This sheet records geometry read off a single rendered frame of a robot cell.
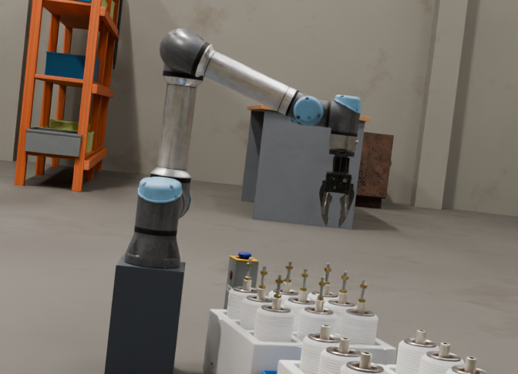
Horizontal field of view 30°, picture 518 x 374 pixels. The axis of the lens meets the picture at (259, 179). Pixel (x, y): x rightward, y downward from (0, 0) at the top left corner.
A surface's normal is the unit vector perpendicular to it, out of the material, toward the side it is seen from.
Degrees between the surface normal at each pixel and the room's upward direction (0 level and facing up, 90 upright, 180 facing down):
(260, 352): 90
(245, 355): 90
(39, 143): 90
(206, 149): 90
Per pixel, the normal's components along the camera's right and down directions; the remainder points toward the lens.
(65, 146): 0.13, 0.07
